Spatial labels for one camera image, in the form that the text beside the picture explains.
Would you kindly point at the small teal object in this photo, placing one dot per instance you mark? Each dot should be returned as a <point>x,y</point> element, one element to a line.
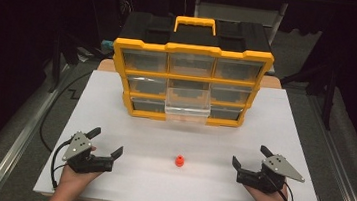
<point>107,44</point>

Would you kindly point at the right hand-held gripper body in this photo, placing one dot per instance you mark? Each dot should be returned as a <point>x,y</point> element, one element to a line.
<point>263,180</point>

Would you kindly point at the black stand leg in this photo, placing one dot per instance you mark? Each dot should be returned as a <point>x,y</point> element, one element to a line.
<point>329,96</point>
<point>57,57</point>

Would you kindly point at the small orange plastic cap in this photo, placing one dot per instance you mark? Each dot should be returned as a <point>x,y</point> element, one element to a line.
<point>179,161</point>

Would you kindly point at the person's left hand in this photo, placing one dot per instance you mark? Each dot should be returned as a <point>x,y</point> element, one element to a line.
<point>72,181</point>

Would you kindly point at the grid of clear organizer drawers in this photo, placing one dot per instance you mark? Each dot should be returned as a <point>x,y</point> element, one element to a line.
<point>145,61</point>

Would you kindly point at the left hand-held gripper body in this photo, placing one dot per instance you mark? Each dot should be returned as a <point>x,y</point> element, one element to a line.
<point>84,163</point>

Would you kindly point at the yellow black organizer cabinet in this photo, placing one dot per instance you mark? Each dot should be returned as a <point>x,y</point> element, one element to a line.
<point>193,36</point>

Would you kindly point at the white board mat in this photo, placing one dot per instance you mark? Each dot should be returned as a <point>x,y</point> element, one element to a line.
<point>170,186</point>

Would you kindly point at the clear plastic drawer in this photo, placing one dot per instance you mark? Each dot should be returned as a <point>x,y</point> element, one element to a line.
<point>187,106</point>

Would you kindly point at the aluminium floor rail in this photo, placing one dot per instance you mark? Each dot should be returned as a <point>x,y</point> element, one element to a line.
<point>340,171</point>
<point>25,134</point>

